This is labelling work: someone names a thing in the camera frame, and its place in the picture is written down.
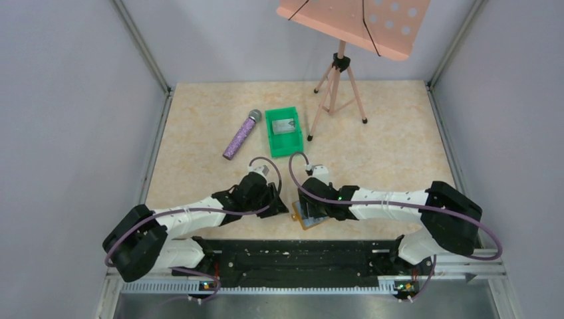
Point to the yellow leather card holder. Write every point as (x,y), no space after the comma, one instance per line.
(305,221)

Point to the green plastic bin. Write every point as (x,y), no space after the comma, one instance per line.
(285,144)

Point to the silver VIP card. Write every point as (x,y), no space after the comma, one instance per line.
(284,126)

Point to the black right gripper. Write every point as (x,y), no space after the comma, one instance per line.
(311,207)

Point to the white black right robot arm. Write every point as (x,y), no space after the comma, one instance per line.
(448,219)

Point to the pink music stand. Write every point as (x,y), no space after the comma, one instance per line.
(387,28)

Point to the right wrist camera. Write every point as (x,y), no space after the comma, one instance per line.
(318,171)

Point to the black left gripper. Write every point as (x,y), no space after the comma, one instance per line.
(271,199)

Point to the purple glitter microphone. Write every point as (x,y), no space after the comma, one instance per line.
(242,134)

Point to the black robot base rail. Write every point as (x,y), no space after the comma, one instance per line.
(201,267)

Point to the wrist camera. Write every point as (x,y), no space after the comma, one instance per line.
(318,171)
(262,170)

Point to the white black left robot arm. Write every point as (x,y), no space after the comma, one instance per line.
(148,240)

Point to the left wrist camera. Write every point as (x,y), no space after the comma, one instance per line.
(262,170)

